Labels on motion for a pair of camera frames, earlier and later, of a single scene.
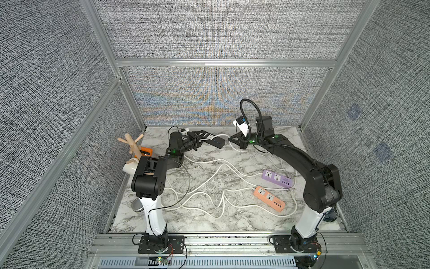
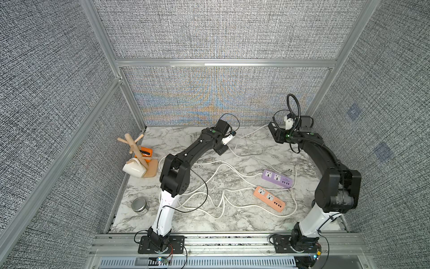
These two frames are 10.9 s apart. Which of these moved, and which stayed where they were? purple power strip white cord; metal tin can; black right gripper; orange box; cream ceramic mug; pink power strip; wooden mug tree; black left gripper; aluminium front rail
Moved: purple power strip white cord; black right gripper; black left gripper
Stayed: orange box; aluminium front rail; cream ceramic mug; metal tin can; wooden mug tree; pink power strip
